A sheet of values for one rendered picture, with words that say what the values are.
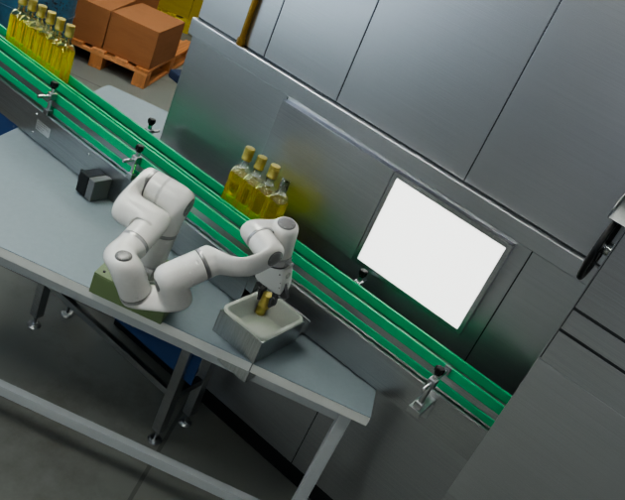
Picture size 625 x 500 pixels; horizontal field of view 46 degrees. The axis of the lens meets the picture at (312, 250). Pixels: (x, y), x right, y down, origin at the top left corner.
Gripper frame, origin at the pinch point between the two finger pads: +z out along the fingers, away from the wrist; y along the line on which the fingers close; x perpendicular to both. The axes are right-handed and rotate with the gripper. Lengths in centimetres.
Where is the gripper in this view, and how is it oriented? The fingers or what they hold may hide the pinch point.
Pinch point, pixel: (267, 297)
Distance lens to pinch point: 219.5
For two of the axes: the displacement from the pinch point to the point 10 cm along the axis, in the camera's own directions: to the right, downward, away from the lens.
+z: -2.2, 7.3, 6.5
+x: -6.0, 4.2, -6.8
